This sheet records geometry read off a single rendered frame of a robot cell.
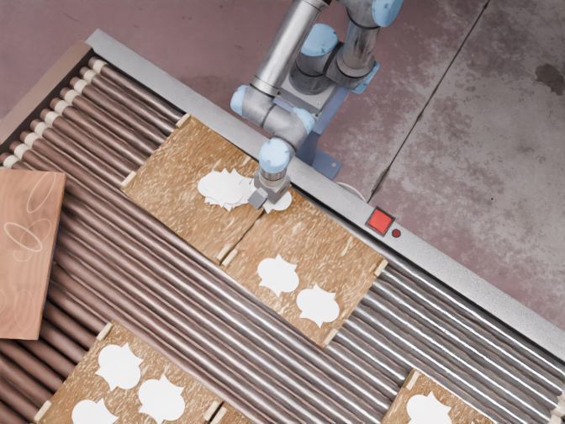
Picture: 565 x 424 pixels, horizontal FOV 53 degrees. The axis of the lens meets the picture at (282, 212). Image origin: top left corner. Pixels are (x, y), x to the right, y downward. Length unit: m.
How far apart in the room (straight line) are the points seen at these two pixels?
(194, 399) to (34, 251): 0.64
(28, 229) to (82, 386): 0.49
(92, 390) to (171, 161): 0.74
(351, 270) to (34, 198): 1.00
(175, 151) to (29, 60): 1.60
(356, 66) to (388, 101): 1.40
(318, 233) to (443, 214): 1.25
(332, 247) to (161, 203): 0.57
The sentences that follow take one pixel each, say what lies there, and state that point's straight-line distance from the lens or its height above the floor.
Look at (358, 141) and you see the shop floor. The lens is 3.00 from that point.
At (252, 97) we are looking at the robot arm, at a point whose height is 1.37.
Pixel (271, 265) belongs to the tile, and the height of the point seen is 0.94.
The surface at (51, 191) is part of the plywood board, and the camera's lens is 1.85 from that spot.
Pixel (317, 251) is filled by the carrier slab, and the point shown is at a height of 0.94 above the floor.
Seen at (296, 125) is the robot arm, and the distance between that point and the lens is 1.48.
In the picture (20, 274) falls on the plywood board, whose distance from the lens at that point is 1.81.
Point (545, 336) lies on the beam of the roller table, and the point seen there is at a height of 0.92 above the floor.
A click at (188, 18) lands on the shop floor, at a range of 3.34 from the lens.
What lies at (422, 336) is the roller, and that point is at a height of 0.92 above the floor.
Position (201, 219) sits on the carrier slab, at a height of 0.94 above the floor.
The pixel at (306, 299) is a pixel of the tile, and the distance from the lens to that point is 1.77.
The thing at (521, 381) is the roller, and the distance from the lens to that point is 1.95.
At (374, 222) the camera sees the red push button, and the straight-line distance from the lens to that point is 1.87.
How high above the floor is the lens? 2.69
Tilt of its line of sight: 72 degrees down
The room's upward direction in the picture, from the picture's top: 9 degrees clockwise
